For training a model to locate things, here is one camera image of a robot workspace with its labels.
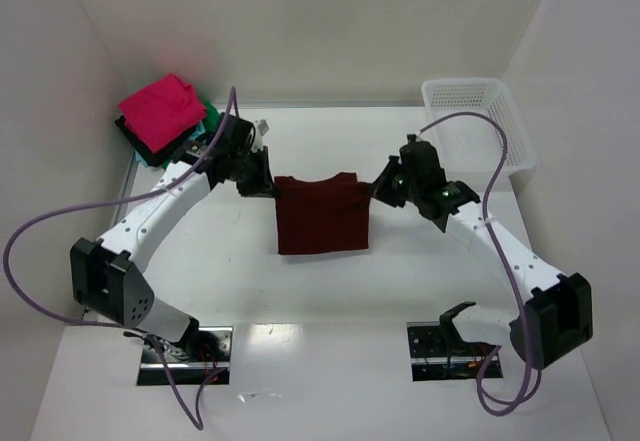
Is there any dark red t shirt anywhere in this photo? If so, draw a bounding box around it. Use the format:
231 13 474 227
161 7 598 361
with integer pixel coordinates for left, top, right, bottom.
275 172 371 256

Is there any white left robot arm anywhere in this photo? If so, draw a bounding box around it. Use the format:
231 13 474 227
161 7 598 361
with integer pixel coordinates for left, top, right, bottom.
70 115 276 360

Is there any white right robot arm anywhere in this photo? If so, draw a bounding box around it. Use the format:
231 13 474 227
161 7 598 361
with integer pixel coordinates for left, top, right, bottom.
371 135 593 370

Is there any green folded t shirt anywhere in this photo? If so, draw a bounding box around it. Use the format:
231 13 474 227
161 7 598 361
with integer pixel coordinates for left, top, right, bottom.
201 100 220 133

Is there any light blue folded t shirt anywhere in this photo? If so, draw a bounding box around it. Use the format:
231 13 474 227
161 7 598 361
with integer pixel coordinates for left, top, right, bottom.
134 122 205 169

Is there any white plastic basket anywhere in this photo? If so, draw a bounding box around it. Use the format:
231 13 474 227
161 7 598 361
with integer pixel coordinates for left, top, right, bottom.
421 77 537 179

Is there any black folded t shirt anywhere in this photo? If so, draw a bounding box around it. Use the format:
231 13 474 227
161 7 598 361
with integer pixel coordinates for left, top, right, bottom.
115 116 196 168

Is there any pink folded t shirt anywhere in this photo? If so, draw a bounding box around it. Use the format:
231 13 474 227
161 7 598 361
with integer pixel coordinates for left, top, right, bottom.
118 73 206 153

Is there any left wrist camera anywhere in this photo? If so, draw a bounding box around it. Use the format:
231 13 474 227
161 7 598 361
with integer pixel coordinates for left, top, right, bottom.
251 119 269 152

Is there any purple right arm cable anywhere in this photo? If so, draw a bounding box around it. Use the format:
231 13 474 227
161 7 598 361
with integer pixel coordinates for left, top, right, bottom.
413 112 544 415

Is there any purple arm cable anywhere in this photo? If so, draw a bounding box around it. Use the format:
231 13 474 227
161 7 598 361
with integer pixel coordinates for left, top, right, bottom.
3 85 239 431
413 112 544 415

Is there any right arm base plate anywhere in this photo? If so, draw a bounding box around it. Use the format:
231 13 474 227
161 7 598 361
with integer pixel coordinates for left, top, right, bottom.
406 322 494 382

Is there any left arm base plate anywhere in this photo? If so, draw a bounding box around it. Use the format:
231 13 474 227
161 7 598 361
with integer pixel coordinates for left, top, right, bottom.
136 326 233 386

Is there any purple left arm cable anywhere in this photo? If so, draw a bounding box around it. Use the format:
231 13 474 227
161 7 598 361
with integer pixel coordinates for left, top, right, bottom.
3 85 239 431

